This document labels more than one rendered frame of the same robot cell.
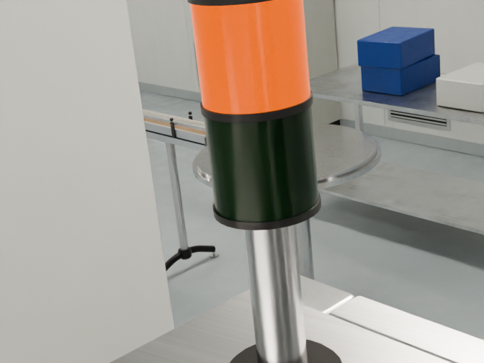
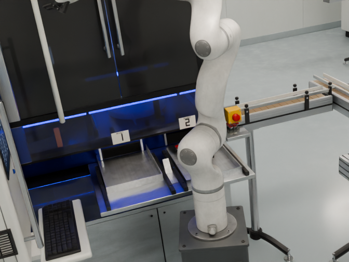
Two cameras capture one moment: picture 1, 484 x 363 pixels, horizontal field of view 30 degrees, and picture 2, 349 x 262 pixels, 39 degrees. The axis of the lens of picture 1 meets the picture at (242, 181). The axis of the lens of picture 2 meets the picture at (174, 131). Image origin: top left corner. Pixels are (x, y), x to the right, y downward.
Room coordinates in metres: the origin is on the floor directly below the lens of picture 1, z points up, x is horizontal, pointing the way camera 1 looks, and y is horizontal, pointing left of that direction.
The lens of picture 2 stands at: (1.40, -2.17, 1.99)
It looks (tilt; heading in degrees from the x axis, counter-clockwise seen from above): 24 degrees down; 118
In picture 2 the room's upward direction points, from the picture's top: 8 degrees counter-clockwise
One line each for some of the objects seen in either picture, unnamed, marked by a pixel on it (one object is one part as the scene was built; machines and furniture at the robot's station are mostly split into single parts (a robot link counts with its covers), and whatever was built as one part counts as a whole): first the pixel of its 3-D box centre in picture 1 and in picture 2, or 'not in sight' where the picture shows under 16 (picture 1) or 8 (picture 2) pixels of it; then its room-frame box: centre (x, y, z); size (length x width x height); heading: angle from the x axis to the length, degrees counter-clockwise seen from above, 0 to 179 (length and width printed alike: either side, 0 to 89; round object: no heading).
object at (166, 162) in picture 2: not in sight; (170, 170); (0.41, -0.44, 0.91); 0.14 x 0.03 x 0.06; 131
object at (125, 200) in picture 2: not in sight; (166, 170); (0.36, -0.38, 0.87); 0.70 x 0.48 x 0.02; 41
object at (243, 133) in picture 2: not in sight; (233, 132); (0.54, 0.07, 0.87); 0.14 x 0.13 x 0.02; 131
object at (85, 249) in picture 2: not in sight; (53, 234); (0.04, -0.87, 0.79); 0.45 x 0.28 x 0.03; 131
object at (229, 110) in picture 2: not in sight; (232, 114); (0.55, 0.03, 0.99); 0.08 x 0.07 x 0.07; 131
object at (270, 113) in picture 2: not in sight; (271, 107); (0.68, 0.33, 0.92); 0.69 x 0.16 x 0.16; 41
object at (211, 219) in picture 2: not in sight; (210, 206); (0.73, -0.73, 0.95); 0.19 x 0.19 x 0.18
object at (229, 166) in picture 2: not in sight; (202, 160); (0.51, -0.30, 0.90); 0.34 x 0.26 x 0.04; 131
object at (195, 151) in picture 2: not in sight; (200, 160); (0.72, -0.76, 1.16); 0.19 x 0.12 x 0.24; 87
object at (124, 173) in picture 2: not in sight; (128, 167); (0.19, -0.44, 0.90); 0.34 x 0.26 x 0.04; 131
